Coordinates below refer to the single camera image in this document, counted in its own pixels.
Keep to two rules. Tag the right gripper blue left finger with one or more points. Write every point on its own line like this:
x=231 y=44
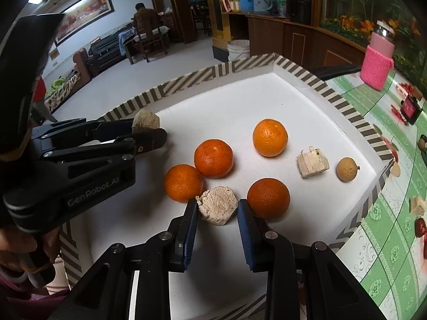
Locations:
x=184 y=229

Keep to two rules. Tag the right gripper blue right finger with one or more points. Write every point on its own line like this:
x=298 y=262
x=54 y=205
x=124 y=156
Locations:
x=252 y=233

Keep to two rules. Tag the orange tangerine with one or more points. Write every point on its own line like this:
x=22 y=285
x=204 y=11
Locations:
x=268 y=198
x=269 y=138
x=183 y=182
x=214 y=158

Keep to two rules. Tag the orange tangerine back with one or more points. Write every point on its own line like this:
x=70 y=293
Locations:
x=269 y=138

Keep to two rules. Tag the brown longan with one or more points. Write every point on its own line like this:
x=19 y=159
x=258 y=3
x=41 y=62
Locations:
x=347 y=169

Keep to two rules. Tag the left hand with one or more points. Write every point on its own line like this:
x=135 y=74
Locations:
x=14 y=242

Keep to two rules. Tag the black sofa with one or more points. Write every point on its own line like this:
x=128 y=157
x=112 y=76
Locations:
x=105 y=53

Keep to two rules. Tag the red jujube left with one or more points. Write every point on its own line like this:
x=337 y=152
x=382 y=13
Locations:
x=420 y=227

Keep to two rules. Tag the seated person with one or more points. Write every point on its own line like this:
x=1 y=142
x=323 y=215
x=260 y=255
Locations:
x=148 y=27

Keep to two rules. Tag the white plastic bucket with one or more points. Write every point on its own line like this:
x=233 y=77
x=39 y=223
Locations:
x=238 y=49

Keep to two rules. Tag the brown kiwi fruit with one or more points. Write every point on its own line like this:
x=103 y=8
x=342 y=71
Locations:
x=422 y=143

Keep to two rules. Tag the dark jar pink label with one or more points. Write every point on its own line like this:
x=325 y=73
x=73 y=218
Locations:
x=410 y=109

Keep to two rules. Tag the pink knitted sleeve bottle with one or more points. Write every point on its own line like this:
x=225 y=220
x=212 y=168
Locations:
x=378 y=59

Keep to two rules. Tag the wooden cabinet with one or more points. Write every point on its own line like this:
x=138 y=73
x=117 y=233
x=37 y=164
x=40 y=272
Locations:
x=298 y=35

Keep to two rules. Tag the framed wall painting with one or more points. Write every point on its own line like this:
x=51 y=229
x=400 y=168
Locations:
x=80 y=15

